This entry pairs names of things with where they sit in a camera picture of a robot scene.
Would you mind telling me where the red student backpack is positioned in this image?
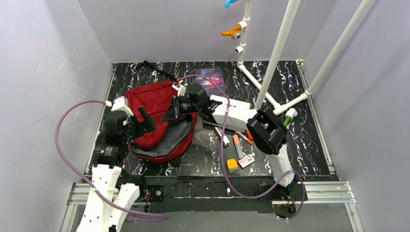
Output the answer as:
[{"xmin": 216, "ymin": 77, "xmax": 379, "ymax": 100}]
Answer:
[{"xmin": 125, "ymin": 81, "xmax": 197, "ymax": 163}]

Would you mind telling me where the purple galaxy cover book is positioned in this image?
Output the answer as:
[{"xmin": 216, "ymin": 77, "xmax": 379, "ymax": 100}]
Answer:
[{"xmin": 195, "ymin": 67, "xmax": 227, "ymax": 97}]

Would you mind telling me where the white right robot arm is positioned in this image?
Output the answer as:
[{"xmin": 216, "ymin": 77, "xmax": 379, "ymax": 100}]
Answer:
[{"xmin": 161, "ymin": 84, "xmax": 297, "ymax": 187}]

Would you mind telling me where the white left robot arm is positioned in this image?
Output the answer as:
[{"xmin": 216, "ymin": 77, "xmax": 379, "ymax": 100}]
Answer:
[{"xmin": 76, "ymin": 106, "xmax": 155, "ymax": 232}]

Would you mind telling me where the small orange red marker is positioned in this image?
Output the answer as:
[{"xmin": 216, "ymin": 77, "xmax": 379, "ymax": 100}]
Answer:
[{"xmin": 246, "ymin": 130, "xmax": 253, "ymax": 142}]

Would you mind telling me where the thin orange tip pen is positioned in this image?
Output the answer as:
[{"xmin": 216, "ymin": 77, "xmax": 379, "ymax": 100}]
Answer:
[{"xmin": 236, "ymin": 131, "xmax": 253, "ymax": 145}]

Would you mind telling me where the orange pipe valve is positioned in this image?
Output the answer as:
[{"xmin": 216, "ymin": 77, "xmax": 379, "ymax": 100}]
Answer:
[{"xmin": 221, "ymin": 24, "xmax": 242, "ymax": 40}]

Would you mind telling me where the red white eraser box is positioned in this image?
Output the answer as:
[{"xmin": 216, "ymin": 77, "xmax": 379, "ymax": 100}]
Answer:
[{"xmin": 238, "ymin": 155, "xmax": 255, "ymax": 169}]

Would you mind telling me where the green pipe valve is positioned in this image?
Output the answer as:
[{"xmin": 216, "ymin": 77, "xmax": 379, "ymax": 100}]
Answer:
[{"xmin": 283, "ymin": 115, "xmax": 293, "ymax": 128}]

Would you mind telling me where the blue pipe valve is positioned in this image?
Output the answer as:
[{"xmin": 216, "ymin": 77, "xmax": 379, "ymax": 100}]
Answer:
[{"xmin": 224, "ymin": 0, "xmax": 237, "ymax": 8}]

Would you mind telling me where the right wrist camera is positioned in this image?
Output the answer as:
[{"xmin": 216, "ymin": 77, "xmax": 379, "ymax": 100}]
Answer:
[{"xmin": 172, "ymin": 78, "xmax": 188, "ymax": 97}]

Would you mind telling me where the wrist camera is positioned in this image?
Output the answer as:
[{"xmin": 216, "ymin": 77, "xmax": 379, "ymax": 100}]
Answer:
[
  {"xmin": 172, "ymin": 78, "xmax": 188, "ymax": 97},
  {"xmin": 111, "ymin": 96, "xmax": 134, "ymax": 117}
]

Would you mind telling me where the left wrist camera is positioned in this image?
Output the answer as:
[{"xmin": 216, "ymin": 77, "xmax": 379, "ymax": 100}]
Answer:
[{"xmin": 111, "ymin": 96, "xmax": 134, "ymax": 117}]

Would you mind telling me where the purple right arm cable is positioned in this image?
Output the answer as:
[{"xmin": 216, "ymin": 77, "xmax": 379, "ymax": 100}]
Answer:
[{"xmin": 178, "ymin": 74, "xmax": 306, "ymax": 221}]

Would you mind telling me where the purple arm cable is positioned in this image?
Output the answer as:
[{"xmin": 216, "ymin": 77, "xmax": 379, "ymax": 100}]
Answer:
[
  {"xmin": 55, "ymin": 100, "xmax": 170, "ymax": 223},
  {"xmin": 178, "ymin": 74, "xmax": 306, "ymax": 221}
]

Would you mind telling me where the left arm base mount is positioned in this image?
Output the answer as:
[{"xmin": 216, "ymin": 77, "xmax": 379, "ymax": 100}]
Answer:
[{"xmin": 132, "ymin": 176, "xmax": 164, "ymax": 213}]

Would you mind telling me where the white PVC pipe frame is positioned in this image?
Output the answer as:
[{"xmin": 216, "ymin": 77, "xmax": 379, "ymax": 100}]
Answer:
[{"xmin": 236, "ymin": 0, "xmax": 373, "ymax": 115}]

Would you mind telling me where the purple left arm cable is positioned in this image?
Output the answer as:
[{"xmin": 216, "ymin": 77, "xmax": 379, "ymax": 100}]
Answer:
[{"xmin": 55, "ymin": 100, "xmax": 170, "ymax": 223}]

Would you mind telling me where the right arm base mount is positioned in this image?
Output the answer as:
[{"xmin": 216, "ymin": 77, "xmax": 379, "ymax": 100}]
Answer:
[{"xmin": 259, "ymin": 183, "xmax": 308, "ymax": 219}]

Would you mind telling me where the aluminium front rail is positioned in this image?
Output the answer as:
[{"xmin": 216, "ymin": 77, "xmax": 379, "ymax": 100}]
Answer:
[{"xmin": 60, "ymin": 181, "xmax": 364, "ymax": 232}]

